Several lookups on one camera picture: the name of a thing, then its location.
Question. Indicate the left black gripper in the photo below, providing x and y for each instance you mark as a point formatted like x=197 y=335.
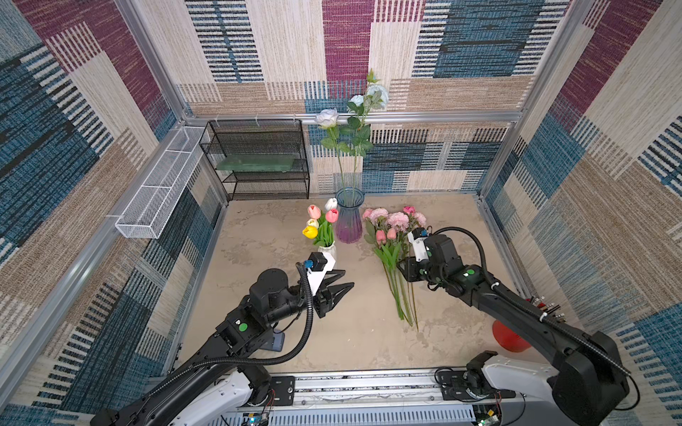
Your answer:
x=327 y=301

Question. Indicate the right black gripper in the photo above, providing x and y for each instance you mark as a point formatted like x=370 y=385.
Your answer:
x=408 y=266

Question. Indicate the single pink tulip stem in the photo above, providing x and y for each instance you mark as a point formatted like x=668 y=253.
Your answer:
x=380 y=250

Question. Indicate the light pink carnation stem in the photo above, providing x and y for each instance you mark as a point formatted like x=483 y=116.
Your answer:
x=399 y=221

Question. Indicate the pink carnation twin stem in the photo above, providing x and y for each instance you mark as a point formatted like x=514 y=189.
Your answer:
x=420 y=218

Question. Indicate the hot pink rose stem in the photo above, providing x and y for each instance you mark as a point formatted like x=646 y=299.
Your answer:
x=408 y=210

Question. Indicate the pink peony cluster stem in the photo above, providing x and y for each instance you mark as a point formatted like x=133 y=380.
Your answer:
x=373 y=215

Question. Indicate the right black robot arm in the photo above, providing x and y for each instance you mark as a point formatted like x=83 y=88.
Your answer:
x=583 y=375

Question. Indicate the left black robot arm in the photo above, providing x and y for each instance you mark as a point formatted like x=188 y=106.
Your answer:
x=243 y=332

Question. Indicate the white ribbed ceramic vase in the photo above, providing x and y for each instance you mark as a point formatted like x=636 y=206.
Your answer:
x=330 y=250

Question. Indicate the purple blue glass vase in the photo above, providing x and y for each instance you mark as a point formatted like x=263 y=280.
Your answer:
x=349 y=225

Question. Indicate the tulip bunch pink yellow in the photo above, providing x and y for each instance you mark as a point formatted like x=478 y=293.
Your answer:
x=319 y=226

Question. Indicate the grey blue stapler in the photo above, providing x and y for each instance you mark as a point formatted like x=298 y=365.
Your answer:
x=275 y=343

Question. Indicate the red cup with pens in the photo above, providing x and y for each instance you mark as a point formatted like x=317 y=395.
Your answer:
x=511 y=333

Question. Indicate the white rose branch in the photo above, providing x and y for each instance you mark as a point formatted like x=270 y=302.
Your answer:
x=351 y=141

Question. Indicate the green tray on shelf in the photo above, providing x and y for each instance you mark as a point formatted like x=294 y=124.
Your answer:
x=255 y=163

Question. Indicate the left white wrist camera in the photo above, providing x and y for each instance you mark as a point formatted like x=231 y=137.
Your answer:
x=316 y=266

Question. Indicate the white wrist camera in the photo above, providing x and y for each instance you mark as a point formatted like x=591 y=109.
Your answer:
x=417 y=239
x=316 y=266

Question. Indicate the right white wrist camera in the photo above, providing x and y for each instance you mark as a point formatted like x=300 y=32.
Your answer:
x=417 y=239

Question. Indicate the black wire mesh shelf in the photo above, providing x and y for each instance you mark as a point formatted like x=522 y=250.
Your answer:
x=224 y=138

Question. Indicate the white wire mesh tray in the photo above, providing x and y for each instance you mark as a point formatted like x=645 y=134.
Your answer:
x=150 y=209

